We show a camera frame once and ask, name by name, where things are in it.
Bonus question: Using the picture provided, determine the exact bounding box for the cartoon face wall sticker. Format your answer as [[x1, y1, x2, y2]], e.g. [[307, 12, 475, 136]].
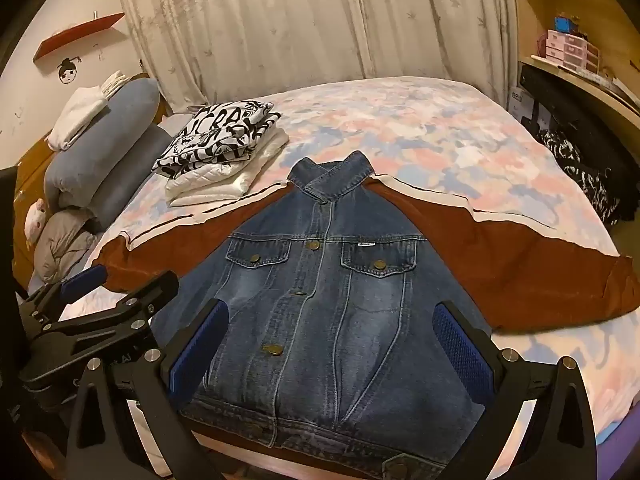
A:
[[56, 55, 83, 86]]

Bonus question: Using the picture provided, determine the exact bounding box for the pastel tie-dye bedspread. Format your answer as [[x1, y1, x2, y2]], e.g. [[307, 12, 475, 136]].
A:
[[25, 76, 640, 480]]

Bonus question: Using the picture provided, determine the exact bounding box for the brown hooded sweatshirt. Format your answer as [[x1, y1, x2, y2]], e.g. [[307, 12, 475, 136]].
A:
[[92, 150, 640, 480]]

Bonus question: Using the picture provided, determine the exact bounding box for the white quilted jacket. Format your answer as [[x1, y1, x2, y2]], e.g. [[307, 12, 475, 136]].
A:
[[165, 127, 291, 208]]

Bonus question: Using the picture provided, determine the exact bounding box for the wooden bookshelf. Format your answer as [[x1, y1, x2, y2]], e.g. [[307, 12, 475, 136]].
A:
[[515, 0, 640, 151]]

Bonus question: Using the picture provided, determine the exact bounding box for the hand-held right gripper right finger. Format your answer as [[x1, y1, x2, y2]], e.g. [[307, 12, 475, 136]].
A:
[[432, 300, 598, 480]]

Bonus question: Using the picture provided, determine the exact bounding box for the blue-grey bolster pillow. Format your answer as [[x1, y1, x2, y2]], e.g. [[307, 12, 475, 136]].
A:
[[44, 77, 161, 206], [57, 125, 173, 233]]

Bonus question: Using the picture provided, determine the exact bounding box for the black and white printed garment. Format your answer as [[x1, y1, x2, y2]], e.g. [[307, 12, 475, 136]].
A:
[[152, 101, 282, 179]]

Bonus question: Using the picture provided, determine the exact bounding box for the striped folded cloth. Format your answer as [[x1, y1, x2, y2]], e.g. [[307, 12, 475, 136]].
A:
[[101, 70, 130, 98]]

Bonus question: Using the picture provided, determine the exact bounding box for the beige patterned curtain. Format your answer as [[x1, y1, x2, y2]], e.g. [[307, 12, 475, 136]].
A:
[[116, 0, 518, 113]]

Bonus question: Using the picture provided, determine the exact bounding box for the pink plush toy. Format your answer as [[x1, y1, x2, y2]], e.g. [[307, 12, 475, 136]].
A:
[[24, 198, 48, 241]]

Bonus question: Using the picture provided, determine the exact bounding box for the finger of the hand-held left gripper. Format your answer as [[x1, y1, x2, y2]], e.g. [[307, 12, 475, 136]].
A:
[[17, 265, 108, 333], [35, 271, 180, 356]]

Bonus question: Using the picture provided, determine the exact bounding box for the wooden headboard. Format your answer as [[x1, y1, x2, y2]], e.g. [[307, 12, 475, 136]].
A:
[[10, 72, 166, 286]]

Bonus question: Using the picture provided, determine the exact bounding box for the pink drawer organizer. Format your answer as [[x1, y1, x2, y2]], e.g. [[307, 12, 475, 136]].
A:
[[545, 29, 600, 73]]

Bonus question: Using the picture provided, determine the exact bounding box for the red wall shelf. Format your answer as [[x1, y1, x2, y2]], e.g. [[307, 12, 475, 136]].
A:
[[33, 11, 126, 63]]

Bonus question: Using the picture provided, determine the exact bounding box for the white folded garment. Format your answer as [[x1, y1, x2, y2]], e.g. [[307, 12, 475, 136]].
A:
[[47, 86, 110, 151]]

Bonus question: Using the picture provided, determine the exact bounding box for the grey puffer jacket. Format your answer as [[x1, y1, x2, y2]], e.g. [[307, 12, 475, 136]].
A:
[[32, 207, 101, 286]]

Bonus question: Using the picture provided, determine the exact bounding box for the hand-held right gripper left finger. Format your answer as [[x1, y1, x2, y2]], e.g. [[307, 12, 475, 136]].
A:
[[65, 298, 232, 480]]

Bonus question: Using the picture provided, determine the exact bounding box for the black and white patterned cloth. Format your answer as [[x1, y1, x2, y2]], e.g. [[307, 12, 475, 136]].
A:
[[537, 130, 621, 228]]

